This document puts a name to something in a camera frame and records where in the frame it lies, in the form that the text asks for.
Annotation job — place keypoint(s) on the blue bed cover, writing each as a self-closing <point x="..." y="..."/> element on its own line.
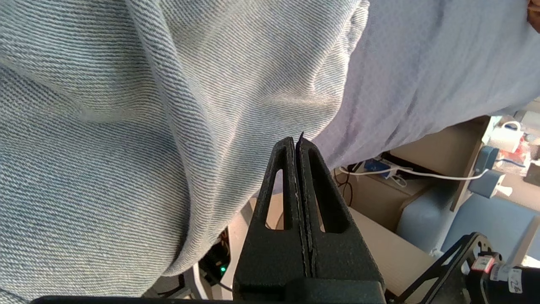
<point x="422" y="63"/>

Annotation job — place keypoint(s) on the light blue padded furniture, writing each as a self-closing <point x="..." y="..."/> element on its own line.
<point x="485" y="228"/>

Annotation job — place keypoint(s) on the light blue denim shorts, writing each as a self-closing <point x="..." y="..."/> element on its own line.
<point x="126" y="126"/>

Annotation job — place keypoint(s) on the rust brown shorts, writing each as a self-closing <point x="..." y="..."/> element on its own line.
<point x="533" y="17"/>

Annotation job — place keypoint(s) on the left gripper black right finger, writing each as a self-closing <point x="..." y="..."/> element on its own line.
<point x="337" y="257"/>

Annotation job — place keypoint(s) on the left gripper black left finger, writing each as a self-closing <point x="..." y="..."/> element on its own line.
<point x="274" y="257"/>

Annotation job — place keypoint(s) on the small blue plug adapter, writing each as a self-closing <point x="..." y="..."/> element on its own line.
<point x="375" y="165"/>

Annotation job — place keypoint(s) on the blue-grey charger box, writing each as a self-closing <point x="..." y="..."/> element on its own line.
<point x="485" y="164"/>

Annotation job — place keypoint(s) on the silver robot base chassis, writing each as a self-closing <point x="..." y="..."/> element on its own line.
<point x="211" y="266"/>

